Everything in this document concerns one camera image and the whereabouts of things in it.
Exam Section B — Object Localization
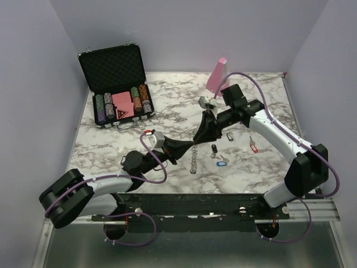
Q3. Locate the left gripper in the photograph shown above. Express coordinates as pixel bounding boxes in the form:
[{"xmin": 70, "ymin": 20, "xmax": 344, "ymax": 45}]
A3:
[{"xmin": 141, "ymin": 135, "xmax": 194, "ymax": 175}]

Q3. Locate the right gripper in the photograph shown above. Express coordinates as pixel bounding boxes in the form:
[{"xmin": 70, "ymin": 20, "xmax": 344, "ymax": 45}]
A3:
[{"xmin": 192, "ymin": 107, "xmax": 235, "ymax": 146}]

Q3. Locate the steel disc with keyrings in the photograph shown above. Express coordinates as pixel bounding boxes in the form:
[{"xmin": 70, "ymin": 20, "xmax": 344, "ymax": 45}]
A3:
[{"xmin": 190, "ymin": 145, "xmax": 197, "ymax": 174}]

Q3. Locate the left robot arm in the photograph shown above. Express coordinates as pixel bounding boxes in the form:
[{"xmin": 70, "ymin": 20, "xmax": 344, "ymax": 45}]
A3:
[{"xmin": 39, "ymin": 130, "xmax": 194, "ymax": 228}]

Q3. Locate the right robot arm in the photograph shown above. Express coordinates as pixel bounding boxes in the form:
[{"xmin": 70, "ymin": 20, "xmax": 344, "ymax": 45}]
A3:
[{"xmin": 194, "ymin": 84, "xmax": 329, "ymax": 219}]

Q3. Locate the silver key by blue tag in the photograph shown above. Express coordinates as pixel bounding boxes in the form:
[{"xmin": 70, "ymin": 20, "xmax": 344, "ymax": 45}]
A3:
[{"xmin": 220, "ymin": 154, "xmax": 229, "ymax": 164}]

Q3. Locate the blue key tag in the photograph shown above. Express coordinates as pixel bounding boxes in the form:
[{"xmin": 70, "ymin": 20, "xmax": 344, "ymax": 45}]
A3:
[{"xmin": 216, "ymin": 161, "xmax": 227, "ymax": 167}]

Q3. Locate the red key tag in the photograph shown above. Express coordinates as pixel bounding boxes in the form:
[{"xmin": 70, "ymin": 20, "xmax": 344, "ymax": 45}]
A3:
[{"xmin": 249, "ymin": 136, "xmax": 258, "ymax": 154}]

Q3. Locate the pink metronome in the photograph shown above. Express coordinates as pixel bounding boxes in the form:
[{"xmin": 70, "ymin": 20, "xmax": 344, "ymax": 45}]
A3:
[{"xmin": 206, "ymin": 58, "xmax": 228, "ymax": 93}]

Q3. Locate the black poker chip case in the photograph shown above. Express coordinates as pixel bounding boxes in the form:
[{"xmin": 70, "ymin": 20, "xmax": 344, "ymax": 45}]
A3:
[{"xmin": 78, "ymin": 44, "xmax": 155, "ymax": 128}]

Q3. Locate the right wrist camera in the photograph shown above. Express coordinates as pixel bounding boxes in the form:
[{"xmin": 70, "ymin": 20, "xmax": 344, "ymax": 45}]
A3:
[{"xmin": 198, "ymin": 96, "xmax": 217, "ymax": 111}]

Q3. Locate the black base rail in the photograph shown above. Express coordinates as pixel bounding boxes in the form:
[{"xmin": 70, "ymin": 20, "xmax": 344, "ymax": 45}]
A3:
[{"xmin": 55, "ymin": 191, "xmax": 305, "ymax": 234}]

